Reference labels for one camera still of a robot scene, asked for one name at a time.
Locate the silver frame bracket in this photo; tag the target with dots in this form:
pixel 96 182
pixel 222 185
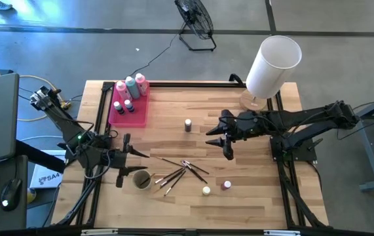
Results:
pixel 281 233
pixel 98 232

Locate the black paintbrush tan bristles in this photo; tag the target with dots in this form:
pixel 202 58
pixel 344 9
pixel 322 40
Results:
pixel 169 180

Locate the person's shoe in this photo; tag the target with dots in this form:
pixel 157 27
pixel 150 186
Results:
pixel 0 5

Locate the yellow black power connector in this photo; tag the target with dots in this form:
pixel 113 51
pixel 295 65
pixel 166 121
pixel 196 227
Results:
pixel 65 105

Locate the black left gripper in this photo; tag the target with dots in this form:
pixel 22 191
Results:
pixel 118 159

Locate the pink plastic tray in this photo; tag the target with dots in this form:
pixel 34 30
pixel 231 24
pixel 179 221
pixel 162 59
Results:
pixel 139 118

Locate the large teal paint bottle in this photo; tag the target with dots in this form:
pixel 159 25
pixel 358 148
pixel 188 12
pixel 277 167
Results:
pixel 133 89

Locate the yellow ball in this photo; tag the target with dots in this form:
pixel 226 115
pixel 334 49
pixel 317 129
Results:
pixel 31 195

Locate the small dark blue paint bottle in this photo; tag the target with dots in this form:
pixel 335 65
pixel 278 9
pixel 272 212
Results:
pixel 188 126

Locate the large pink paint bottle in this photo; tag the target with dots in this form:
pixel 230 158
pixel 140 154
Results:
pixel 123 93
pixel 141 86

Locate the blue-grey metal desk frame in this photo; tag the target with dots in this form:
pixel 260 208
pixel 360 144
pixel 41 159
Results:
pixel 368 150

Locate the black computer mouse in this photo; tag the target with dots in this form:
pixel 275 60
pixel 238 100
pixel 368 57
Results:
pixel 10 193

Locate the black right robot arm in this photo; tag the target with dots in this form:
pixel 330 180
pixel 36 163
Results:
pixel 304 119

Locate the white cardboard box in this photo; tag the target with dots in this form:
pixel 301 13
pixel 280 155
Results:
pixel 47 179

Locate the black floor fan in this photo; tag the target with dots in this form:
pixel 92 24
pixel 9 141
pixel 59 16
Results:
pixel 194 16

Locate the black paintbrush orange bristles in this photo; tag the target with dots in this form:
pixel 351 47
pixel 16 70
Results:
pixel 147 179

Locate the black desk beam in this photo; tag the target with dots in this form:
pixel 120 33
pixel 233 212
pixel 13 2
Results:
pixel 39 156

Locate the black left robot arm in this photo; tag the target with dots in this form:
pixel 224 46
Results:
pixel 62 121

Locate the thin black paintbrush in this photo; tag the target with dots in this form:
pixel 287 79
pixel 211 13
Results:
pixel 169 161

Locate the dark grey desk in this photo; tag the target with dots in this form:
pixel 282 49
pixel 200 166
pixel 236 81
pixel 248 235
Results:
pixel 10 221

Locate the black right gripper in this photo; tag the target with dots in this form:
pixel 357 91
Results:
pixel 245 126

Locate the table lamp white shade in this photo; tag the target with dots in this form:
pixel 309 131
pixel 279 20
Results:
pixel 272 69

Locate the small yellow paint bottle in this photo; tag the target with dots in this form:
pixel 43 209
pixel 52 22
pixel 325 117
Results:
pixel 206 190

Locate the white ribbed cup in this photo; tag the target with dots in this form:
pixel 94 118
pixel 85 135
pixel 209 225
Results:
pixel 137 185

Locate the small magenta paint bottle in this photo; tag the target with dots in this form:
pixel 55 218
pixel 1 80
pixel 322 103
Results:
pixel 226 185

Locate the flat paintbrush silver ferrule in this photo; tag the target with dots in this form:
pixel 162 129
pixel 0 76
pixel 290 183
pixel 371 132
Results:
pixel 175 183

